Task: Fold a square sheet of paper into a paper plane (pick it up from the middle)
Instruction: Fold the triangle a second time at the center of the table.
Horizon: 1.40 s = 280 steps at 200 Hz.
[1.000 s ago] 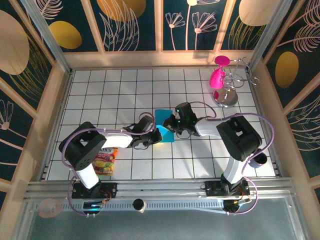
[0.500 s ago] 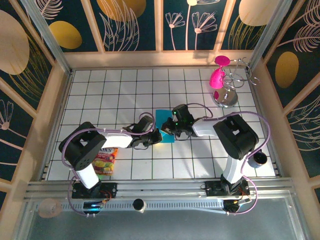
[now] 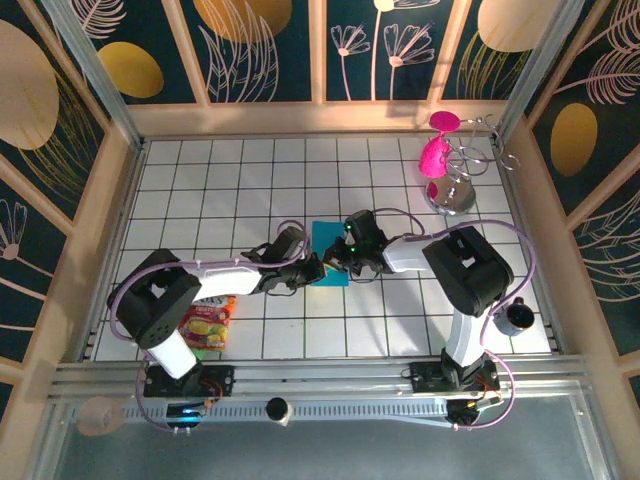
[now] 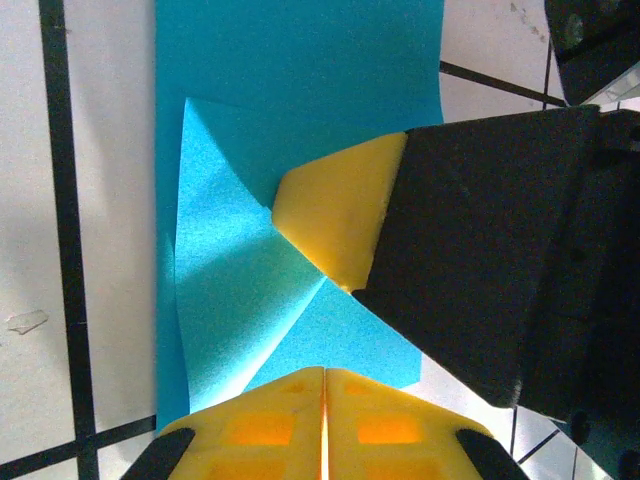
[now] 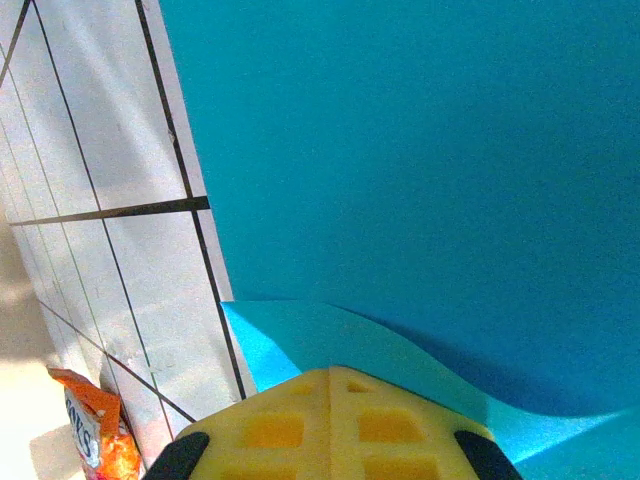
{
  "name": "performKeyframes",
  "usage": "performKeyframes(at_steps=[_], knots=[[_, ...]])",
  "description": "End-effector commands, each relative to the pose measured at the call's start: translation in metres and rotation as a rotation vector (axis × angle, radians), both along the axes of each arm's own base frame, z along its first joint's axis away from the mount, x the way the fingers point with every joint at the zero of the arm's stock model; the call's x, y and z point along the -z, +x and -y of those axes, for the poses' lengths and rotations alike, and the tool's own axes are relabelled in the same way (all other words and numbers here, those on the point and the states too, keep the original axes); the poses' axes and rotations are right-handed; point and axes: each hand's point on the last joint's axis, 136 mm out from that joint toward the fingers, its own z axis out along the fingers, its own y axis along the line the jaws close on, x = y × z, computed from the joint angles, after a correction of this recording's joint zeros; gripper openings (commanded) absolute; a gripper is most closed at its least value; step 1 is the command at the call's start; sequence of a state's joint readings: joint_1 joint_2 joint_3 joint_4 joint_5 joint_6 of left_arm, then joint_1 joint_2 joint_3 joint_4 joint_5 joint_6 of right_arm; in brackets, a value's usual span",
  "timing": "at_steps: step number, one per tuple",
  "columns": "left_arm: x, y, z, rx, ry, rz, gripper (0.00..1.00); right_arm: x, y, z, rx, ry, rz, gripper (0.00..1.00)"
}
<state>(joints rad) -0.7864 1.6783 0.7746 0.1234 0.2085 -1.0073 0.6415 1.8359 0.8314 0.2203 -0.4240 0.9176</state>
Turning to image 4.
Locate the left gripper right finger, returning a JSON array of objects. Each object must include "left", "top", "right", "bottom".
[{"left": 324, "top": 367, "right": 532, "bottom": 480}]

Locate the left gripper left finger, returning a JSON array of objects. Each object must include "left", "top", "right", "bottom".
[{"left": 119, "top": 366, "right": 327, "bottom": 480}]

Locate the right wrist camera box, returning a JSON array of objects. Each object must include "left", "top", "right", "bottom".
[{"left": 543, "top": 0, "right": 640, "bottom": 107}]

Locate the blue square paper sheet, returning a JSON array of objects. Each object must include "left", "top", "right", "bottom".
[{"left": 154, "top": 0, "right": 445, "bottom": 436}]

